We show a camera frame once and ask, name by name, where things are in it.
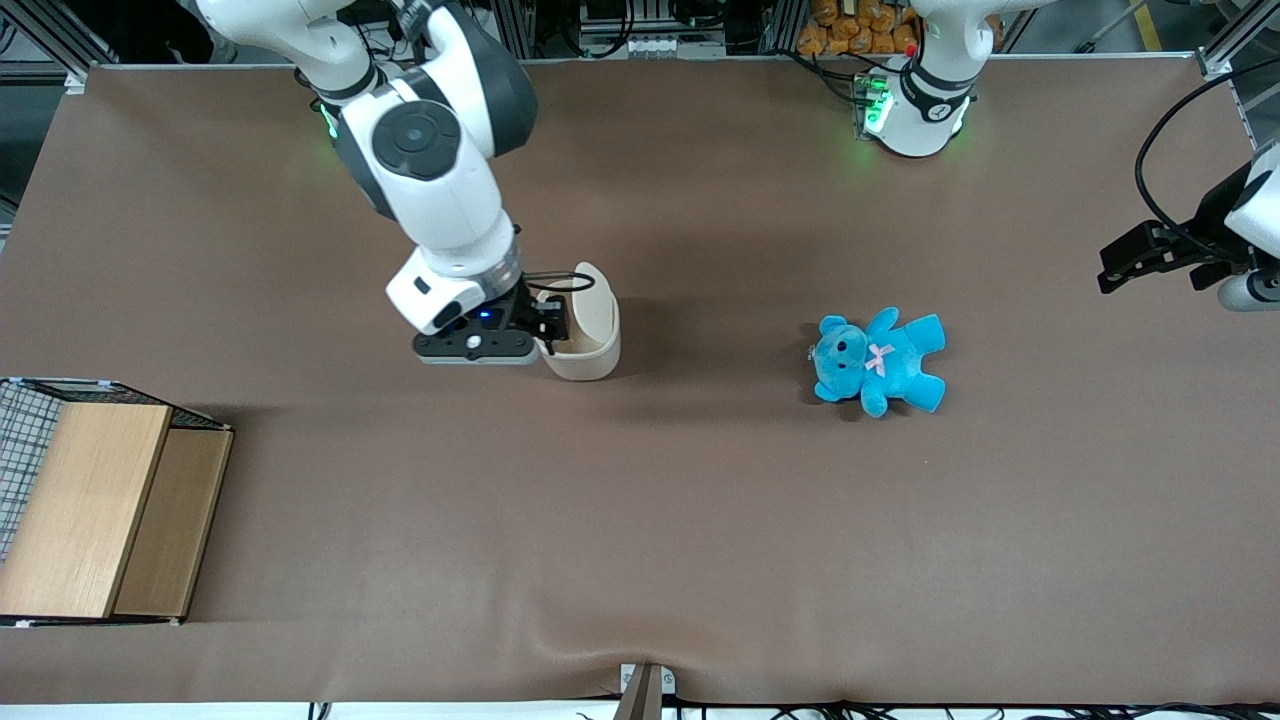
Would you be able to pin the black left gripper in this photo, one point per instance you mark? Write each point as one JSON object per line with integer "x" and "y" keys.
{"x": 1207, "y": 214}

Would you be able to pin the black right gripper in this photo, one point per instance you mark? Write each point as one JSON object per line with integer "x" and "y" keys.
{"x": 522, "y": 307}

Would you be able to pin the white lidded trash can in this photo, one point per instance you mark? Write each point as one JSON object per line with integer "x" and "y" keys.
{"x": 595, "y": 350}

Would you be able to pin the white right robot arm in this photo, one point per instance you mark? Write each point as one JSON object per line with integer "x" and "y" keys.
{"x": 440, "y": 190}

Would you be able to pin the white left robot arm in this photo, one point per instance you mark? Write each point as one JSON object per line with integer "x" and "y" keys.
{"x": 925, "y": 100}

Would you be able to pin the brown table mat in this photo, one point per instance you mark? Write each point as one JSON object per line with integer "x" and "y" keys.
{"x": 640, "y": 520}

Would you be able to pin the white power strip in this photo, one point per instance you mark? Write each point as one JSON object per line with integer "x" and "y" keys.
{"x": 650, "y": 46}

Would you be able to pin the blue teddy bear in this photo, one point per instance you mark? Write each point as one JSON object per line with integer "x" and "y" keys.
{"x": 880, "y": 360}

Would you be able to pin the bag of orange snacks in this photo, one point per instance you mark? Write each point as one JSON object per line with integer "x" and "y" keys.
{"x": 855, "y": 28}

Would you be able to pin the wooden shelf box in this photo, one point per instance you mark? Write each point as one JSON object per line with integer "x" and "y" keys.
{"x": 90, "y": 510}

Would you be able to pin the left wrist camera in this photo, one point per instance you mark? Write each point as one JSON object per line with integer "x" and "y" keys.
{"x": 1135, "y": 243}

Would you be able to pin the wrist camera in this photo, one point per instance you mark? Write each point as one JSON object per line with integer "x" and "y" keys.
{"x": 475, "y": 347}
{"x": 1135, "y": 243}

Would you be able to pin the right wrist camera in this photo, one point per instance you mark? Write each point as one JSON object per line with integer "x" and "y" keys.
{"x": 475, "y": 347}

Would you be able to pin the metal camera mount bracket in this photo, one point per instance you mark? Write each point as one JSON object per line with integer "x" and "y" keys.
{"x": 643, "y": 690}

